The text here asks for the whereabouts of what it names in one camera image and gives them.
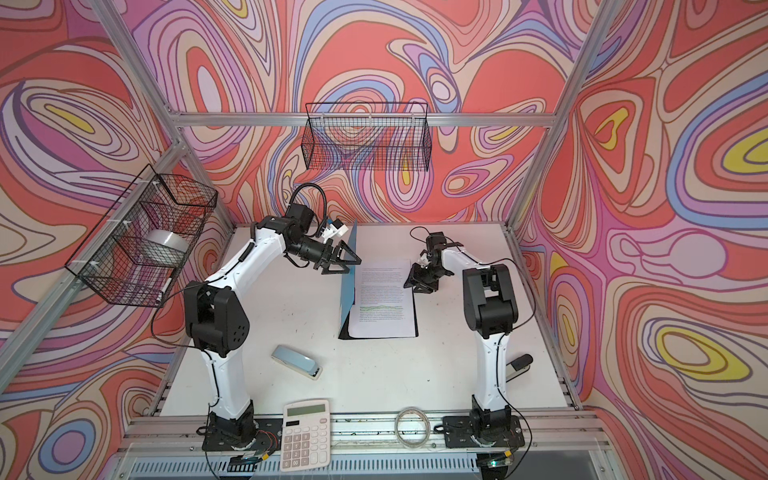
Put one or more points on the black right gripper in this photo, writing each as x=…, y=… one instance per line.
x=416, y=279

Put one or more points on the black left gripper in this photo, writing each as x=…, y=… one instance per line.
x=328, y=256

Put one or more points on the blue file folder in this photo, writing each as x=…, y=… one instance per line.
x=371, y=243

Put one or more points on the printed paper sheet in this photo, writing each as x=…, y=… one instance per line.
x=383, y=307

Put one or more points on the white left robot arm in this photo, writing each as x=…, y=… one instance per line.
x=216, y=321

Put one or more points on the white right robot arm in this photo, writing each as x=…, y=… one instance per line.
x=490, y=310

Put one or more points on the light blue stapler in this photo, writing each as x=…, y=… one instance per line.
x=297, y=361

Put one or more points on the black grey stapler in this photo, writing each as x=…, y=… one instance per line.
x=518, y=367

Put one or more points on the silver tape roll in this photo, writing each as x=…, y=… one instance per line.
x=168, y=240

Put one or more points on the white calculator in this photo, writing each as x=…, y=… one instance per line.
x=306, y=436

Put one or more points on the green circuit board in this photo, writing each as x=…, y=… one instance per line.
x=241, y=461

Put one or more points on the black wire basket on wall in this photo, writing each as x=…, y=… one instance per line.
x=367, y=136

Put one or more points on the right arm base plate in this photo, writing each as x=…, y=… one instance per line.
x=466, y=432

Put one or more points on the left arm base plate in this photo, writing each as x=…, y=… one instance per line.
x=262, y=435

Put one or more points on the black wire basket left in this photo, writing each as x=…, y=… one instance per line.
x=124, y=268

